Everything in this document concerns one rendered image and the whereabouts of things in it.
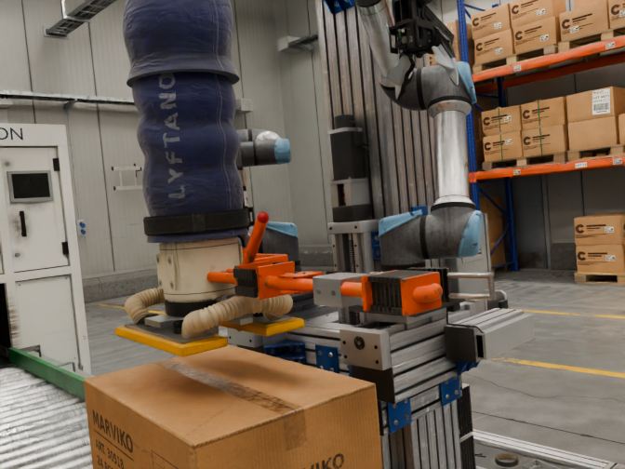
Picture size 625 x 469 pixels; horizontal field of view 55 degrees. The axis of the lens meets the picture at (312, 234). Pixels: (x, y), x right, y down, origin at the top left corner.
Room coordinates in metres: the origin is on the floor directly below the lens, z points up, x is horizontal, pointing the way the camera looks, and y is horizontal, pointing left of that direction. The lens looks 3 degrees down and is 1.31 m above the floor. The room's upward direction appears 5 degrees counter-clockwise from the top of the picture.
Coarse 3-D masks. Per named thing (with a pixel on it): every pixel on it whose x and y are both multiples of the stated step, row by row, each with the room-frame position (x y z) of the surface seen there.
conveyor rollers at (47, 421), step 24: (0, 384) 2.99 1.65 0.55; (24, 384) 2.98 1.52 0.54; (48, 384) 2.90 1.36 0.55; (0, 408) 2.58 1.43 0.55; (24, 408) 2.56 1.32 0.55; (48, 408) 2.54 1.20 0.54; (72, 408) 2.51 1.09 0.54; (0, 432) 2.26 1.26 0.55; (24, 432) 2.23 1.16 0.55; (48, 432) 2.21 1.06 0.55; (72, 432) 2.24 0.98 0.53; (0, 456) 2.01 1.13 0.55; (24, 456) 1.99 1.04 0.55; (48, 456) 2.01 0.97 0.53; (72, 456) 1.98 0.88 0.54
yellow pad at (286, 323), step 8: (256, 320) 1.26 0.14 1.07; (264, 320) 1.25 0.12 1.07; (272, 320) 1.25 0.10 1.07; (280, 320) 1.26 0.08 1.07; (288, 320) 1.26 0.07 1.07; (296, 320) 1.26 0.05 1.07; (240, 328) 1.28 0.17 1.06; (248, 328) 1.26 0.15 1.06; (256, 328) 1.23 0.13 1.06; (264, 328) 1.21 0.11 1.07; (272, 328) 1.21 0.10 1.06; (280, 328) 1.23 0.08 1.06; (288, 328) 1.24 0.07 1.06; (296, 328) 1.25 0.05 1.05
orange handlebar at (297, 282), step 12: (216, 276) 1.20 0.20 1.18; (228, 276) 1.16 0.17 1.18; (276, 276) 1.04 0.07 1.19; (288, 276) 1.00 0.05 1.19; (300, 276) 1.00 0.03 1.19; (312, 276) 1.02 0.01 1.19; (288, 288) 1.01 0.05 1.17; (300, 288) 0.98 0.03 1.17; (312, 288) 0.95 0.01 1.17; (348, 288) 0.89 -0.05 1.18; (360, 288) 0.87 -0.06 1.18; (420, 288) 0.79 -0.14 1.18; (432, 288) 0.79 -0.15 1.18; (420, 300) 0.79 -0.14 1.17; (432, 300) 0.79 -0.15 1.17
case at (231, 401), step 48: (96, 384) 1.35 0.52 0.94; (144, 384) 1.31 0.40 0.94; (192, 384) 1.28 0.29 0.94; (240, 384) 1.25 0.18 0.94; (288, 384) 1.22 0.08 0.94; (336, 384) 1.19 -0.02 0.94; (96, 432) 1.36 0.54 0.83; (144, 432) 1.11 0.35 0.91; (192, 432) 0.99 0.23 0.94; (240, 432) 0.99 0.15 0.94; (288, 432) 1.04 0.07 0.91; (336, 432) 1.11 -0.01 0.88
